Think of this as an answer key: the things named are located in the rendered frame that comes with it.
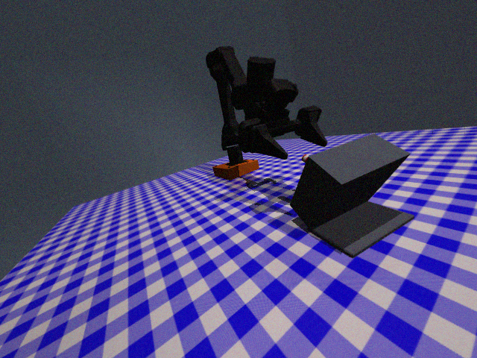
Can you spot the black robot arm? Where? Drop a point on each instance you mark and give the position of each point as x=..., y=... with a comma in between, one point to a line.
x=258, y=89

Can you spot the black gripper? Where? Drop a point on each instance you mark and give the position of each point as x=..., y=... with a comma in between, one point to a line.
x=256, y=135

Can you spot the dark grey sloped panel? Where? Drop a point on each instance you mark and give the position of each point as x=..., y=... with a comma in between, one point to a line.
x=333, y=193

